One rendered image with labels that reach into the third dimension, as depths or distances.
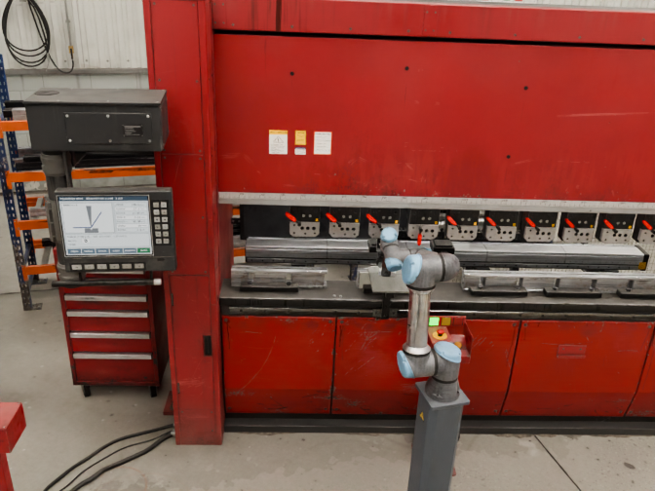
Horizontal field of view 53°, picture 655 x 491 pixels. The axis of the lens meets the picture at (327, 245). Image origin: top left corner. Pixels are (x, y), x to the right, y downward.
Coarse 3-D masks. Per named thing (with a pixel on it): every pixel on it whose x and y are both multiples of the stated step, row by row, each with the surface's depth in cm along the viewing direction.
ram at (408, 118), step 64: (256, 64) 292; (320, 64) 293; (384, 64) 294; (448, 64) 295; (512, 64) 296; (576, 64) 297; (640, 64) 298; (256, 128) 304; (320, 128) 305; (384, 128) 306; (448, 128) 307; (512, 128) 308; (576, 128) 309; (640, 128) 310; (256, 192) 317; (320, 192) 318; (384, 192) 320; (448, 192) 321; (512, 192) 322; (576, 192) 323; (640, 192) 324
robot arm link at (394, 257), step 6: (384, 246) 297; (390, 246) 295; (396, 246) 296; (384, 252) 297; (390, 252) 294; (396, 252) 294; (402, 252) 295; (408, 252) 295; (390, 258) 293; (396, 258) 293; (402, 258) 294; (390, 264) 292; (396, 264) 292; (402, 264) 293; (390, 270) 295; (396, 270) 296
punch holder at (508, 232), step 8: (488, 216) 327; (496, 216) 327; (504, 216) 327; (512, 216) 327; (488, 224) 329; (496, 224) 329; (504, 224) 329; (512, 224) 329; (488, 232) 330; (496, 232) 330; (504, 232) 332; (512, 232) 330; (488, 240) 332; (496, 240) 332; (504, 240) 332; (512, 240) 332
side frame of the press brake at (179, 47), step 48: (144, 0) 259; (192, 0) 261; (192, 48) 268; (192, 96) 276; (192, 144) 285; (192, 192) 294; (192, 240) 304; (192, 288) 315; (192, 336) 326; (192, 384) 338; (192, 432) 352
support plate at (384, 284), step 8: (368, 272) 333; (376, 272) 333; (400, 272) 334; (376, 280) 326; (384, 280) 326; (392, 280) 326; (400, 280) 327; (376, 288) 317; (384, 288) 318; (392, 288) 318; (400, 288) 318
